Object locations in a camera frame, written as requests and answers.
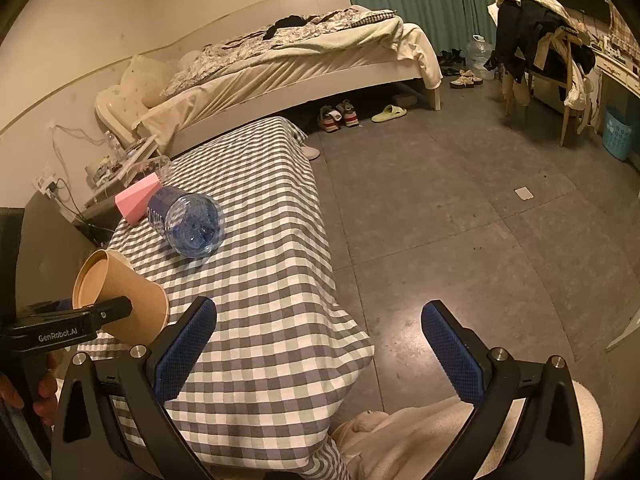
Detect brown paper cup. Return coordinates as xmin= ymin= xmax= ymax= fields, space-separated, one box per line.
xmin=72 ymin=249 xmax=169 ymax=346

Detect person's left hand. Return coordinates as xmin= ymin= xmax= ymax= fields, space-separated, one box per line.
xmin=0 ymin=351 xmax=61 ymax=428

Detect grey sofa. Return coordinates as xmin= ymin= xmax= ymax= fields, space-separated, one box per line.
xmin=15 ymin=192 xmax=98 ymax=314

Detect white bedside table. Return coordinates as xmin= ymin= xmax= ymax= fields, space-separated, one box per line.
xmin=85 ymin=136 xmax=158 ymax=208

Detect beige fleece trousers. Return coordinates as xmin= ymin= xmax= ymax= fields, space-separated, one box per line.
xmin=332 ymin=381 xmax=603 ymax=479

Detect pink faceted container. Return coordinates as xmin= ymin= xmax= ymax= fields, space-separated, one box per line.
xmin=115 ymin=172 xmax=162 ymax=226

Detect blue water bottle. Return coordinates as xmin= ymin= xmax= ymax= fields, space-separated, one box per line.
xmin=146 ymin=186 xmax=224 ymax=259

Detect checkered tablecloth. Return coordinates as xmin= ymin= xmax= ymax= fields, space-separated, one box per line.
xmin=74 ymin=115 xmax=377 ymax=480

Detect white pillow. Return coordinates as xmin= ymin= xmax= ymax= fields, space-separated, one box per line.
xmin=94 ymin=55 xmax=178 ymax=148

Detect blue laundry basket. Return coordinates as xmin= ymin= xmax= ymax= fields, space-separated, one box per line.
xmin=603 ymin=107 xmax=634 ymax=162

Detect beige slipper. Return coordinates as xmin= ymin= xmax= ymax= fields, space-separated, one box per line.
xmin=300 ymin=145 xmax=321 ymax=160

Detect left sneaker under bed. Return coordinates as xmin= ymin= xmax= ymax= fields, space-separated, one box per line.
xmin=318 ymin=105 xmax=342 ymax=133

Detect sneaker under bed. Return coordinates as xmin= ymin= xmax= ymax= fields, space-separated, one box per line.
xmin=318 ymin=105 xmax=342 ymax=133
xmin=335 ymin=100 xmax=359 ymax=127

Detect green slipper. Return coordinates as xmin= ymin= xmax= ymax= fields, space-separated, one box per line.
xmin=371 ymin=104 xmax=408 ymax=124

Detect bed with beige sheets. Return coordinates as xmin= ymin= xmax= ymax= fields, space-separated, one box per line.
xmin=131 ymin=4 xmax=445 ymax=158

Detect right sneaker under bed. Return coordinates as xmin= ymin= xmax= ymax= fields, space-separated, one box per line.
xmin=335 ymin=100 xmax=359 ymax=127

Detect beige shoes by curtain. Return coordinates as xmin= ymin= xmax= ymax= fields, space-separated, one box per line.
xmin=449 ymin=70 xmax=484 ymax=89

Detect wooden chair with clothes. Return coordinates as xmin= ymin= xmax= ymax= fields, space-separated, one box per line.
xmin=485 ymin=0 xmax=596 ymax=142

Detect large clear water jug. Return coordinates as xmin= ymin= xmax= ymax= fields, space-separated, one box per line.
xmin=466 ymin=35 xmax=495 ymax=80

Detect black cable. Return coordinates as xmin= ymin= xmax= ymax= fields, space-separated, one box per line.
xmin=54 ymin=176 xmax=116 ymax=236

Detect wall power strip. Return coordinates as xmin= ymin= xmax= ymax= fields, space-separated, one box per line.
xmin=32 ymin=174 xmax=58 ymax=198

